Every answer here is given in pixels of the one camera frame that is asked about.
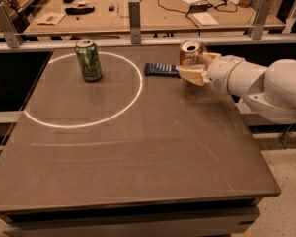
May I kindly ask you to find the orange soda can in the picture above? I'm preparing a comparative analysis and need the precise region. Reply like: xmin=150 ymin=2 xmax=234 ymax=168
xmin=180 ymin=39 xmax=202 ymax=66

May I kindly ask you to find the white paper card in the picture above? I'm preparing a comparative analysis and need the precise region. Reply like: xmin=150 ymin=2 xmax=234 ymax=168
xmin=192 ymin=12 xmax=218 ymax=26

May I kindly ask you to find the black tool on desk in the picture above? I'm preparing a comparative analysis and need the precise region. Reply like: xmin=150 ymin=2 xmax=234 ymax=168
xmin=65 ymin=7 xmax=95 ymax=15

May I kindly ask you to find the blue rxbar blueberry wrapper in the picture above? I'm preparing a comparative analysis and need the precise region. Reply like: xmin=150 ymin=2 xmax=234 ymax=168
xmin=144 ymin=63 xmax=180 ymax=78

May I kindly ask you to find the left metal bracket post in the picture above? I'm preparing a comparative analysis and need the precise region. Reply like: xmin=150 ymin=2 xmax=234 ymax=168
xmin=0 ymin=4 xmax=23 ymax=48

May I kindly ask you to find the metal rail bar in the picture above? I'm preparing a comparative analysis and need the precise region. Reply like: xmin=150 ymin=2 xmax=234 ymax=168
xmin=0 ymin=33 xmax=296 ymax=53

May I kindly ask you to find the right metal bracket post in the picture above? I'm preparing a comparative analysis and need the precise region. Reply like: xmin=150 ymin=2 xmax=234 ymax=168
xmin=248 ymin=0 xmax=273 ymax=40

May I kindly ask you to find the tan envelope paper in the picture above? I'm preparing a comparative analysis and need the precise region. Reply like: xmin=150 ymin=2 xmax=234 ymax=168
xmin=36 ymin=12 xmax=65 ymax=26

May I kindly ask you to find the middle metal bracket post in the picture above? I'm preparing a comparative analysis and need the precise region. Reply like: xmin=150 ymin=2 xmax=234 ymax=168
xmin=128 ymin=1 xmax=141 ymax=44

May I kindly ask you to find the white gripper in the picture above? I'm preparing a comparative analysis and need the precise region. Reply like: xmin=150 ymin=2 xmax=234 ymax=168
xmin=178 ymin=52 xmax=245 ymax=94

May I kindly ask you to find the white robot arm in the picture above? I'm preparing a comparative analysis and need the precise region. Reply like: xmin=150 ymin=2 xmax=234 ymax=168
xmin=178 ymin=52 xmax=296 ymax=124

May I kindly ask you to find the metal bracket post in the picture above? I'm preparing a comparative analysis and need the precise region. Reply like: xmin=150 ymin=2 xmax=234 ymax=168
xmin=128 ymin=1 xmax=141 ymax=44
xmin=0 ymin=4 xmax=23 ymax=48
xmin=248 ymin=0 xmax=273 ymax=40

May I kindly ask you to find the wooden background desk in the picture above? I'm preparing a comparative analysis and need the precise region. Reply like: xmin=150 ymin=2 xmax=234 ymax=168
xmin=23 ymin=0 xmax=286 ymax=38

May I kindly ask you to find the green soda can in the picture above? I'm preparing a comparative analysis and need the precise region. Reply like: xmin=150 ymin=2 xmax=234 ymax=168
xmin=75 ymin=39 xmax=103 ymax=82

